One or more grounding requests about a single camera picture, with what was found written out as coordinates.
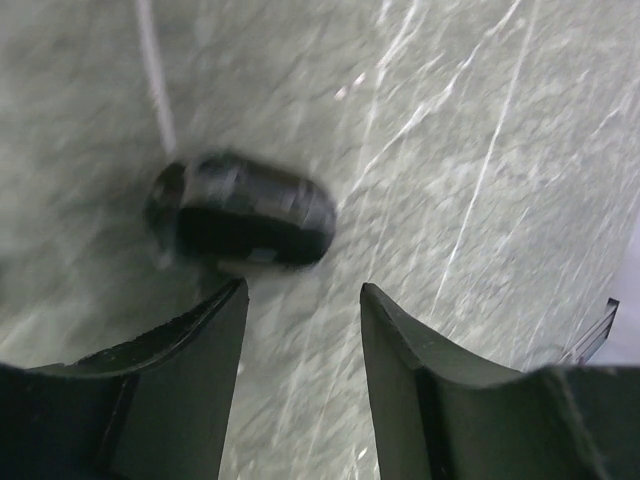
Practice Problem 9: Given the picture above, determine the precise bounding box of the black earbud charging case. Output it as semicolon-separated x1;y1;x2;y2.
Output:
143;149;338;269

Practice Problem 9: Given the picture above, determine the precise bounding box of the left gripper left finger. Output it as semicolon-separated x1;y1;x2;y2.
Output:
1;279;249;479

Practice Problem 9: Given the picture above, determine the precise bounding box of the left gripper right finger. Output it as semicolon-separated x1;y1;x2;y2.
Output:
360;283;639;479

